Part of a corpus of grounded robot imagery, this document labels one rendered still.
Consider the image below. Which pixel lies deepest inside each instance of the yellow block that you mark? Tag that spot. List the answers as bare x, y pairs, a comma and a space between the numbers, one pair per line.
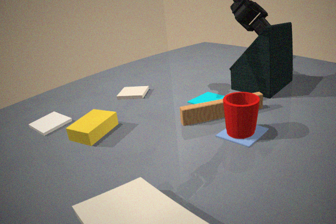
92, 126

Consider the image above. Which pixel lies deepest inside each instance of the wooden rectangular block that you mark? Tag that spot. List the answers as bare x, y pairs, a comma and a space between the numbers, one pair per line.
207, 111

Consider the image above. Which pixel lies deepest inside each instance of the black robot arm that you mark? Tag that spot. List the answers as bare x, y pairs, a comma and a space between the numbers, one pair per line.
245, 11

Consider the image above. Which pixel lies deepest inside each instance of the red cup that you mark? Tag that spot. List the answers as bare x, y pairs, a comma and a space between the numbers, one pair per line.
241, 112

